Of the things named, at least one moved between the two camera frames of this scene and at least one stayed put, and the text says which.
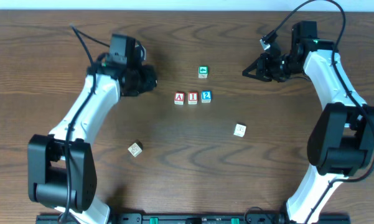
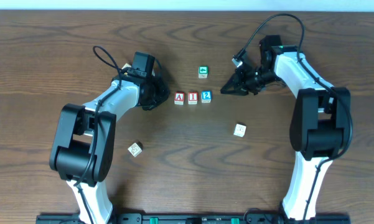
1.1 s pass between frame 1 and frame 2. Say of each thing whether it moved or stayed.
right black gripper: moved
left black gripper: moved
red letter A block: stayed
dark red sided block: stayed
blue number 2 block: stayed
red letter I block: stayed
